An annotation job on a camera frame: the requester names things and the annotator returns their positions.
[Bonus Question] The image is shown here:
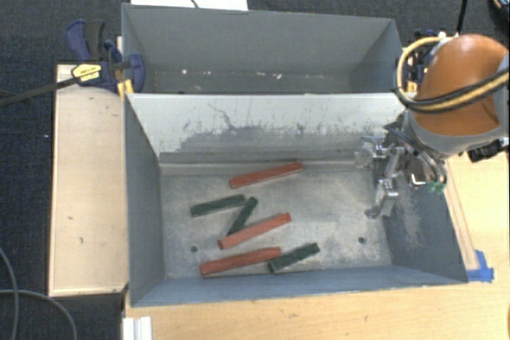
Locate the red-brown flat block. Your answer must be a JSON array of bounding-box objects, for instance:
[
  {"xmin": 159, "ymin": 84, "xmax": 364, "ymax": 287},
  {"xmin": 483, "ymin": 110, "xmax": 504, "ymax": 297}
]
[
  {"xmin": 198, "ymin": 246, "xmax": 283, "ymax": 277},
  {"xmin": 217, "ymin": 212, "xmax": 292, "ymax": 251},
  {"xmin": 228, "ymin": 161, "xmax": 304, "ymax": 190}
]

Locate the dark green flat block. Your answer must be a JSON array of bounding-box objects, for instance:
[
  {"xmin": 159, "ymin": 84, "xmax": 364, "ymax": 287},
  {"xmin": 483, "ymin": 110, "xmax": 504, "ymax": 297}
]
[
  {"xmin": 226, "ymin": 196, "xmax": 260, "ymax": 236},
  {"xmin": 190, "ymin": 193, "xmax": 247, "ymax": 218},
  {"xmin": 267, "ymin": 242, "xmax": 321, "ymax": 275}
]

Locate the grey metal bin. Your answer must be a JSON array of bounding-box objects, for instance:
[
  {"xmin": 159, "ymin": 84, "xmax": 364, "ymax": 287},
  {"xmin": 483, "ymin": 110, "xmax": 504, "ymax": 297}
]
[{"xmin": 120, "ymin": 2, "xmax": 469, "ymax": 308}]

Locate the pale wood flat board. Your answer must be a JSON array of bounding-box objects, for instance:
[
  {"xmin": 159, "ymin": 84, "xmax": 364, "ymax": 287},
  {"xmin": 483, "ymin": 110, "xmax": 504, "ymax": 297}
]
[{"xmin": 47, "ymin": 63, "xmax": 131, "ymax": 298}]

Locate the black cylinder on white bracket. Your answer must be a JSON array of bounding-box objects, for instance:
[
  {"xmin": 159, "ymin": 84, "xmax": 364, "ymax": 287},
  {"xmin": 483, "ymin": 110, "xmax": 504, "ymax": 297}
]
[{"xmin": 466, "ymin": 137, "xmax": 508, "ymax": 164}]

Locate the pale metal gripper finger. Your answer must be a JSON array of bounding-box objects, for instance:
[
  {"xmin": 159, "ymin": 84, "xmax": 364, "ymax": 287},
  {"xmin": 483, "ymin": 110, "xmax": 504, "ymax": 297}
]
[
  {"xmin": 353, "ymin": 135, "xmax": 394, "ymax": 172},
  {"xmin": 364, "ymin": 178, "xmax": 400, "ymax": 220}
]

